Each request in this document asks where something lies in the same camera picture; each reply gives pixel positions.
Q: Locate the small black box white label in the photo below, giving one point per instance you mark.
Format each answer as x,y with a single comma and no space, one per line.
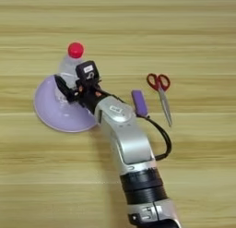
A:
87,71

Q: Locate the clear bottle red cap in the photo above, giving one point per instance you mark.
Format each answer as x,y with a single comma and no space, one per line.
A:
72,65

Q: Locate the round purple plate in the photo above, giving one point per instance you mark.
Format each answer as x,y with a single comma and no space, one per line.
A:
52,111

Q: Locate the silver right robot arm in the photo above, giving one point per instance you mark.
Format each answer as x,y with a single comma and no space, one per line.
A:
132,145

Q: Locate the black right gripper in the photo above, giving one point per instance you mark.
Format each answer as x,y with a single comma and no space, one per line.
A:
89,96

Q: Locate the purple rectangular block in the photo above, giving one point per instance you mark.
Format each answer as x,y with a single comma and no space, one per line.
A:
139,103

